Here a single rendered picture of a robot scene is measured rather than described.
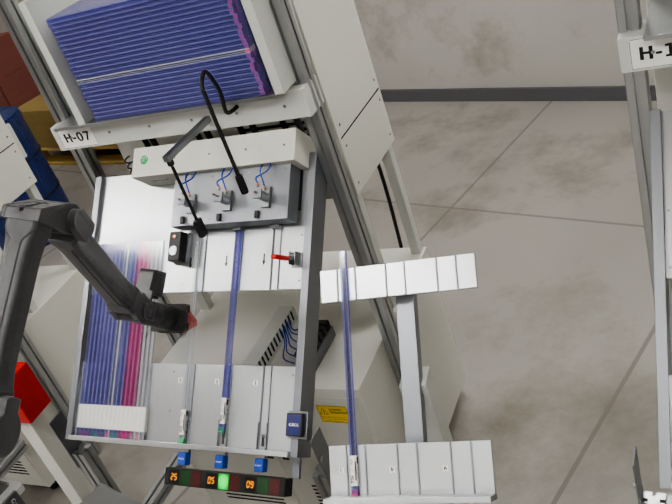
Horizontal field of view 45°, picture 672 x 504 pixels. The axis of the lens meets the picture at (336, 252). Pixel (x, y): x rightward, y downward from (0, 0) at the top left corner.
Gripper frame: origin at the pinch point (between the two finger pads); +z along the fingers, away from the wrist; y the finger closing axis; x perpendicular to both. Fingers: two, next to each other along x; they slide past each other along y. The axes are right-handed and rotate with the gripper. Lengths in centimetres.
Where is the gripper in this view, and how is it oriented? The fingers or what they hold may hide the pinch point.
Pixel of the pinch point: (191, 322)
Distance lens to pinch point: 205.6
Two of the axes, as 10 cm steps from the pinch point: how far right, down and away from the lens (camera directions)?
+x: -0.5, 9.8, -2.1
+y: -8.9, 0.5, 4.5
